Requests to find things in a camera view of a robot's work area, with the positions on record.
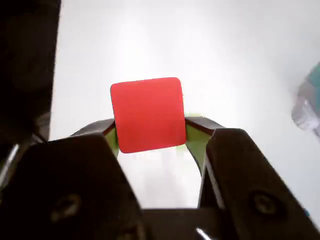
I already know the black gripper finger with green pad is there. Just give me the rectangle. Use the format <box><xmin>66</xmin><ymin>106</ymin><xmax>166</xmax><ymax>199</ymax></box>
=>
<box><xmin>184</xmin><ymin>116</ymin><xmax>320</xmax><ymax>240</ymax></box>
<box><xmin>0</xmin><ymin>118</ymin><xmax>154</xmax><ymax>240</ymax></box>

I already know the red lego block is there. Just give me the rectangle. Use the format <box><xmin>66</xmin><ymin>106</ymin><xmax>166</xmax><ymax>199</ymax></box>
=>
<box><xmin>110</xmin><ymin>76</ymin><xmax>188</xmax><ymax>154</ymax></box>

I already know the teal whale-shaped bin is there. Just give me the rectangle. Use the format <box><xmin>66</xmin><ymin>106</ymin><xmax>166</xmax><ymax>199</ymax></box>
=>
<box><xmin>291</xmin><ymin>61</ymin><xmax>320</xmax><ymax>137</ymax></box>

